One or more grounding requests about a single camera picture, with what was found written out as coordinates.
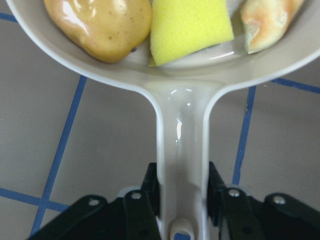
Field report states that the round golden bread roll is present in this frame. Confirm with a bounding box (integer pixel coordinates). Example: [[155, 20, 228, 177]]
[[43, 0, 152, 64]]

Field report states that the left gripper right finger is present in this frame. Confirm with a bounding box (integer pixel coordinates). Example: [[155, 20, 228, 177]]
[[207, 162, 320, 240]]

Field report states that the beige plastic dustpan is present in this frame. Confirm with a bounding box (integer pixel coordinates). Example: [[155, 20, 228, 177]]
[[7, 0, 320, 240]]

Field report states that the twisted bread croissant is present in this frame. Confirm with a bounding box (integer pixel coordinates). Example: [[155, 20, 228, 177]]
[[240, 0, 304, 54]]

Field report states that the yellow sponge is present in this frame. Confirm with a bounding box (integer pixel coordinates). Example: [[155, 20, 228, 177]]
[[149, 0, 234, 67]]

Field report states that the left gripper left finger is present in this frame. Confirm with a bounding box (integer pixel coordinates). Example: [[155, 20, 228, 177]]
[[30, 163, 160, 240]]

